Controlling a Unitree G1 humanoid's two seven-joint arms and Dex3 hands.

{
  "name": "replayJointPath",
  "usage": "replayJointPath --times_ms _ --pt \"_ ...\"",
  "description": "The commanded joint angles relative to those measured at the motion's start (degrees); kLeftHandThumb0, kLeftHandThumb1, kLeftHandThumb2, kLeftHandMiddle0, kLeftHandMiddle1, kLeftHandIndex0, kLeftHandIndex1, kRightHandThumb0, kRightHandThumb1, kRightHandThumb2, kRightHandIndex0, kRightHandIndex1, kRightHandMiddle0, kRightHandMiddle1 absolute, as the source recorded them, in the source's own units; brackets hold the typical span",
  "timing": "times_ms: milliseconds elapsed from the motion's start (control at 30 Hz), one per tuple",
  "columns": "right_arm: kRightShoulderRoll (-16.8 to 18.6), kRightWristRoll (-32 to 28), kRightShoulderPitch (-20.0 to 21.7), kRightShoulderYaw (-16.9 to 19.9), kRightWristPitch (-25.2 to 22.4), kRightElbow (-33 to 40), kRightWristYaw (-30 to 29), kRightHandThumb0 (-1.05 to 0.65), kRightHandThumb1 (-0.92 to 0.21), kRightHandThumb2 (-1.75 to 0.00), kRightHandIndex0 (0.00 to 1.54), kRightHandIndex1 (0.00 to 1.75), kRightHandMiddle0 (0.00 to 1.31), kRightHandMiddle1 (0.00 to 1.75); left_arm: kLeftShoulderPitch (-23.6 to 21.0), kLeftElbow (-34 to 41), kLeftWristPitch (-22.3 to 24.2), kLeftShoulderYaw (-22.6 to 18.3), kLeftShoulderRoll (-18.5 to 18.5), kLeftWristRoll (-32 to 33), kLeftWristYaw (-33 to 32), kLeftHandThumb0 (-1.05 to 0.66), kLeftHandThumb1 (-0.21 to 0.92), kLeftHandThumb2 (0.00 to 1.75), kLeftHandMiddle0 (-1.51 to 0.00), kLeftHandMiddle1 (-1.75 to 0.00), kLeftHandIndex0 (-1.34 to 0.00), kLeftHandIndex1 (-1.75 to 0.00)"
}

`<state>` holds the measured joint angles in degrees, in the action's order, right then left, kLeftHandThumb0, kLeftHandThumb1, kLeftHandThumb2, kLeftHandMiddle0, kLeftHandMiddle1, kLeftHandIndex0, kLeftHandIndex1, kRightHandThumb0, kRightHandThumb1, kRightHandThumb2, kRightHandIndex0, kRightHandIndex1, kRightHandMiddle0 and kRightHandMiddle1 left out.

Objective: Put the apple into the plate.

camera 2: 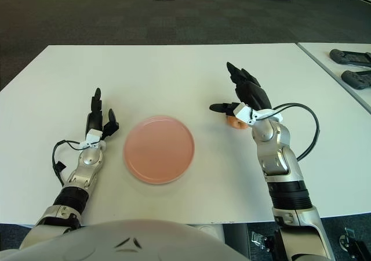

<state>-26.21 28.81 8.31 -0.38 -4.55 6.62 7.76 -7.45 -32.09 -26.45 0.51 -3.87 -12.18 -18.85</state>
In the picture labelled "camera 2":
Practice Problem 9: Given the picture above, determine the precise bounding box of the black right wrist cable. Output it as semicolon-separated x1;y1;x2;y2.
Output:
254;103;321;161

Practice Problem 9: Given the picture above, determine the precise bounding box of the yellow-red apple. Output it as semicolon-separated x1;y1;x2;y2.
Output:
225;115;248;130

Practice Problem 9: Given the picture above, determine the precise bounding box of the round pink plate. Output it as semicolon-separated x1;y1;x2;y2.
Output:
123;115;195;185

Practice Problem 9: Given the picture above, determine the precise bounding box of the grey robot torso shell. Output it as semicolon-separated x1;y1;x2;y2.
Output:
0;219;250;261

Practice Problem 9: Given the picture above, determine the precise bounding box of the grey handheld controller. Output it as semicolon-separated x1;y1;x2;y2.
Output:
329;48;371;69
340;70;371;90

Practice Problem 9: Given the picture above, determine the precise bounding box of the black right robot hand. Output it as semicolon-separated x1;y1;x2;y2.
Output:
209;61;273;122

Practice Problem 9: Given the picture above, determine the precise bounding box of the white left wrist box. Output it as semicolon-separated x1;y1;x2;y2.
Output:
80;129;103;150

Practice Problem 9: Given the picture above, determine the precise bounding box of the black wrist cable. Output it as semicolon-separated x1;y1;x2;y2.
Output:
254;103;321;161
52;139;88;186

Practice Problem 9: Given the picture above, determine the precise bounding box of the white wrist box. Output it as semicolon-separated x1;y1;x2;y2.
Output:
80;129;103;150
233;101;259;126

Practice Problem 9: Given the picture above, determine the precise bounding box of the metal clamp bracket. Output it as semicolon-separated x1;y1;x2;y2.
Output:
339;227;362;255
250;231;275;252

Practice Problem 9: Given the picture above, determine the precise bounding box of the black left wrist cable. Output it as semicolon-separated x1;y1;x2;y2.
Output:
52;139;88;186

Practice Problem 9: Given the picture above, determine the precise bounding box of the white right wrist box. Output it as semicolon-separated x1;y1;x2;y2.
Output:
233;101;259;126

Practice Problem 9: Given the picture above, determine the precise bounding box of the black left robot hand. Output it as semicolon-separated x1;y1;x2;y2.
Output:
86;87;120;142

